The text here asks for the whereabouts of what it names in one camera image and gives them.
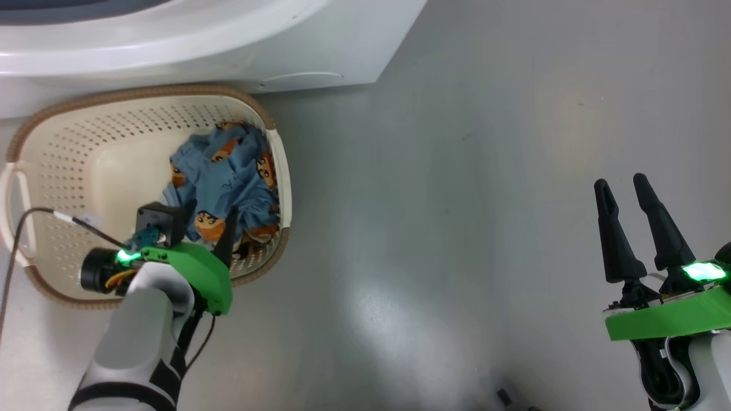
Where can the white washing machine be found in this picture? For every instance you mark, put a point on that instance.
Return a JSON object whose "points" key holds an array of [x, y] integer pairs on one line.
{"points": [[228, 51]]}

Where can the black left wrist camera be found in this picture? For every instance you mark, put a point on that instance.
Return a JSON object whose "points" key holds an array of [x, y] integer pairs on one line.
{"points": [[160, 220]]}

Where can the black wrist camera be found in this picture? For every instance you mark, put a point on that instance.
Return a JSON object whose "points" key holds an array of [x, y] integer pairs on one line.
{"points": [[160, 220], [724, 255]]}

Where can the blue cartoon print clothing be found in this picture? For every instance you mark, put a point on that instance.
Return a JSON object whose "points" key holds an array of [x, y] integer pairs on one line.
{"points": [[228, 171]]}

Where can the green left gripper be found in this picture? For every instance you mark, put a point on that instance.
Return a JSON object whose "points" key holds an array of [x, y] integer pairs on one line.
{"points": [[200, 271]]}

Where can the cream plastic laundry basket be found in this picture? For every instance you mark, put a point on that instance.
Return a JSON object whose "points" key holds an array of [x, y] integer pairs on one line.
{"points": [[85, 148]]}

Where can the round white filter cover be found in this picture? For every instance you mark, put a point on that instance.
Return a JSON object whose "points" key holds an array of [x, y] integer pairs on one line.
{"points": [[300, 81]]}

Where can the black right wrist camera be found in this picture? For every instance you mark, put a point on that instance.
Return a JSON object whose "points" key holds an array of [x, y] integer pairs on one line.
{"points": [[724, 255]]}

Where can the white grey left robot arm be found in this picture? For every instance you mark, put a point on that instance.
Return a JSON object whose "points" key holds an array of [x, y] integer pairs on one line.
{"points": [[137, 342]]}

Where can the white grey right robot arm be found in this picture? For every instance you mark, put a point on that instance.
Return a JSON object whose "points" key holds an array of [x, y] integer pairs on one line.
{"points": [[685, 371]]}

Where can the grey rubber door gasket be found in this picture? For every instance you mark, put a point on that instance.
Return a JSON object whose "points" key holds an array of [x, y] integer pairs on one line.
{"points": [[57, 8]]}

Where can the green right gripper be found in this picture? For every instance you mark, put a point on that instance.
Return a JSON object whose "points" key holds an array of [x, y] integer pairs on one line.
{"points": [[674, 314]]}

